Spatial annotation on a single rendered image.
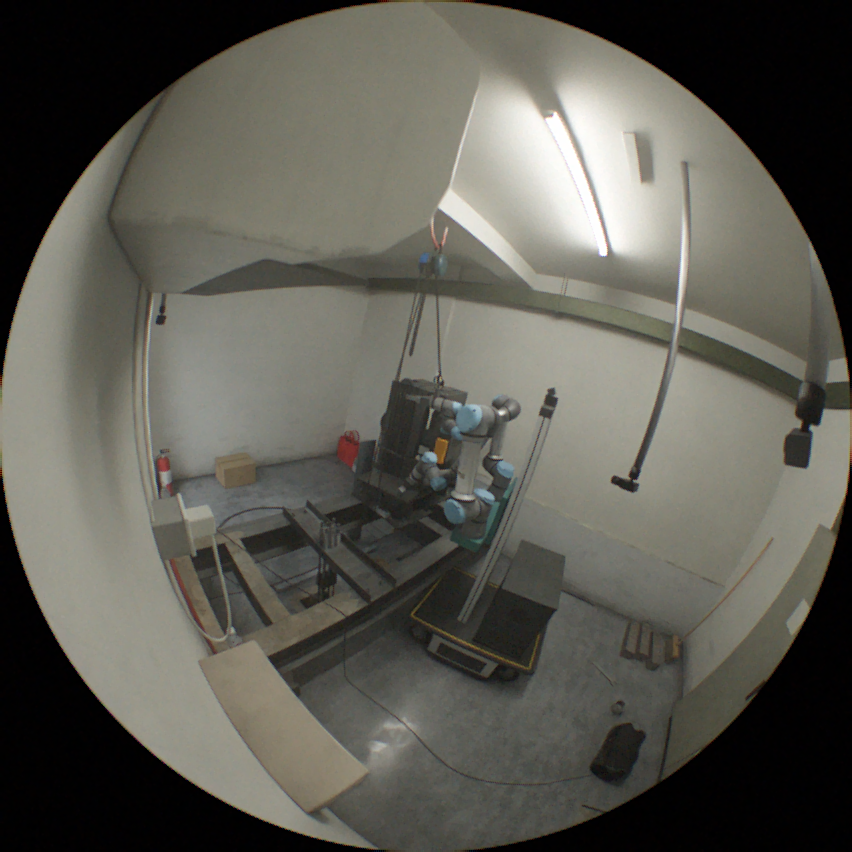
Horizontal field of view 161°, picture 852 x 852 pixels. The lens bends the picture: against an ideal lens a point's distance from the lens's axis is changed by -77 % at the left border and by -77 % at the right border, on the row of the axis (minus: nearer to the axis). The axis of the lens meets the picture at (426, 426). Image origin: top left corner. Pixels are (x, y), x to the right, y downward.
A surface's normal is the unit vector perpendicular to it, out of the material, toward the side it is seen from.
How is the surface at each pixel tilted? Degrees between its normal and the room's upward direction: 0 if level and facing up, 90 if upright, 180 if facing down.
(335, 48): 90
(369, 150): 90
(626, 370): 90
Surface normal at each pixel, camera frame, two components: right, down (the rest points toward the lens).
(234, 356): 0.76, 0.34
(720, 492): -0.62, 0.08
